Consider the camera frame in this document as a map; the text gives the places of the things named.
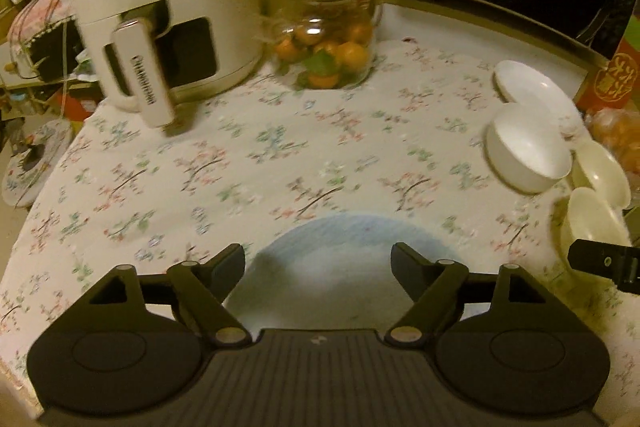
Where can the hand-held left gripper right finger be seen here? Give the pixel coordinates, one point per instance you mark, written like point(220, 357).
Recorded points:
point(407, 274)

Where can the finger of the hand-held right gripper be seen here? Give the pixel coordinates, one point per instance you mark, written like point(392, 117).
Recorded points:
point(605, 259)

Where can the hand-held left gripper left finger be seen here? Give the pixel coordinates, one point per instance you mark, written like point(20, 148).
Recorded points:
point(226, 274)

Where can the cream ceramic bowl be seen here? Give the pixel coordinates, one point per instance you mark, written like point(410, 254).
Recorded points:
point(595, 217)
point(600, 172)

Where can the white ceramic plate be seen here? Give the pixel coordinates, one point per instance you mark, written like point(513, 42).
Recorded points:
point(325, 267)
point(530, 82)

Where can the white ceramic bowl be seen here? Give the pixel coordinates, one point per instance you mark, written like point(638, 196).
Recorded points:
point(525, 152)

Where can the plastic bag of oranges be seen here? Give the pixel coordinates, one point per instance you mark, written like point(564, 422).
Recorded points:
point(615, 132)

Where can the floral tablecloth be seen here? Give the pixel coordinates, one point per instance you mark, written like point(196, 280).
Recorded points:
point(300, 147)

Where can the red printed box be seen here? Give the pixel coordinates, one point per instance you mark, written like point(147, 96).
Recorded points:
point(617, 72)

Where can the round white patterned disc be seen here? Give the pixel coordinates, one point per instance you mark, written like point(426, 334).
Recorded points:
point(45, 157)

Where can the glass jar of small oranges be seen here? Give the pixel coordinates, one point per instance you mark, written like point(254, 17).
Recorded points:
point(325, 52)

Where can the pink lace cloth cover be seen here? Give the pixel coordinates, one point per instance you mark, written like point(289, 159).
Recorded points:
point(40, 12)

